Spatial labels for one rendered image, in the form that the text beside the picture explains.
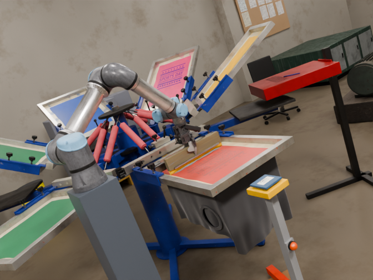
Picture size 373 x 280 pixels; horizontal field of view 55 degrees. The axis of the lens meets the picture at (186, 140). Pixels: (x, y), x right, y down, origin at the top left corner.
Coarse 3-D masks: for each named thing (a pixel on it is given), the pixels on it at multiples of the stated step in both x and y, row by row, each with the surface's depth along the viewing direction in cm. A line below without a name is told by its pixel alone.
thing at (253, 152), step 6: (216, 150) 222; (234, 150) 210; (240, 150) 206; (246, 150) 203; (252, 150) 199; (258, 150) 196; (264, 150) 193; (246, 156) 194; (252, 156) 191; (234, 162) 191; (240, 162) 188
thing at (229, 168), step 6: (198, 162) 212; (186, 168) 209; (222, 168) 189; (228, 168) 186; (234, 168) 183; (168, 174) 210; (174, 174) 206; (180, 174) 203; (186, 174) 199; (192, 174) 196; (216, 174) 184; (222, 174) 181; (198, 180) 185; (204, 180) 182; (210, 180) 180; (216, 180) 177
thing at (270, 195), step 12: (252, 192) 154; (264, 192) 148; (276, 192) 149; (276, 204) 155; (276, 216) 155; (276, 228) 159; (288, 240) 159; (288, 252) 159; (288, 264) 164; (300, 276) 165
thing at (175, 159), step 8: (208, 136) 220; (216, 136) 223; (200, 144) 217; (208, 144) 220; (184, 152) 211; (192, 152) 214; (168, 160) 205; (176, 160) 208; (184, 160) 211; (168, 168) 206
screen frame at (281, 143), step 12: (276, 144) 184; (288, 144) 186; (168, 156) 234; (264, 156) 177; (144, 168) 226; (240, 168) 171; (252, 168) 173; (168, 180) 191; (180, 180) 184; (228, 180) 165; (204, 192) 165; (216, 192) 162
